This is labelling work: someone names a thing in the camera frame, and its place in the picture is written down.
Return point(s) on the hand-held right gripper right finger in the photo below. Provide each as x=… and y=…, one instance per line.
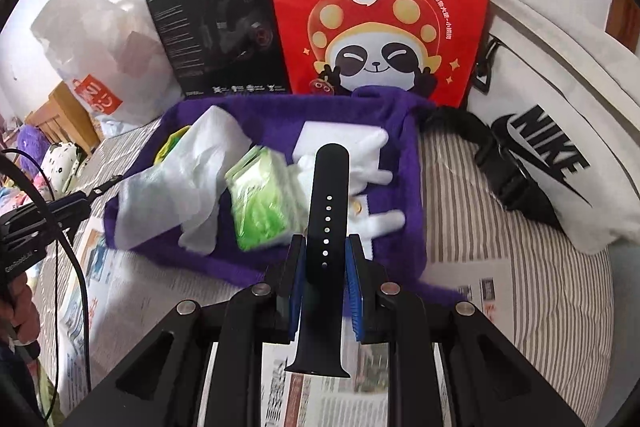
x=355, y=287

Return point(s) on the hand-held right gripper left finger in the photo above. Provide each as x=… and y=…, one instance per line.
x=297, y=277

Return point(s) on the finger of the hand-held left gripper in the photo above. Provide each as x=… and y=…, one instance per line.
x=65, y=207
x=30, y=234

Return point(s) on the green tissue pack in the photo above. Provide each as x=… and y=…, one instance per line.
x=260, y=207

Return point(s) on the white glove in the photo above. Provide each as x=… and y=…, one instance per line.
x=370, y=167

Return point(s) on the white sponge block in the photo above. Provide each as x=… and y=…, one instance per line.
x=320, y=134

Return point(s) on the person's left forearm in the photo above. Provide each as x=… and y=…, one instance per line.
x=15, y=382

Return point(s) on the person's left hand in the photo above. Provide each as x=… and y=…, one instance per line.
x=20, y=317

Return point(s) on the spotted white pillow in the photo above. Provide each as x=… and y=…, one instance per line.
x=60, y=164

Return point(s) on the purple towel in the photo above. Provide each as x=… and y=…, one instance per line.
x=390, y=257

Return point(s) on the purple plush toy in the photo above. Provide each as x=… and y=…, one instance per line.
x=32, y=139

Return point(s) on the newspaper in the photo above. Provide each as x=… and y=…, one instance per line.
x=100, y=297

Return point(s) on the wooden headboard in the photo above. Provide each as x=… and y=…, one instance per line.
x=65, y=107

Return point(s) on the white plastic shopping bag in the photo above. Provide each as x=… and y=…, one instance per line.
x=100, y=42

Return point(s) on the black headset box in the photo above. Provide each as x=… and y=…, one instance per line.
x=200, y=32

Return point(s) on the cream waist bag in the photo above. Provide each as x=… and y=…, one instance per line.
x=575, y=82

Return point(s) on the wooden door frame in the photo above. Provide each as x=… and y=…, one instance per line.
x=622, y=17

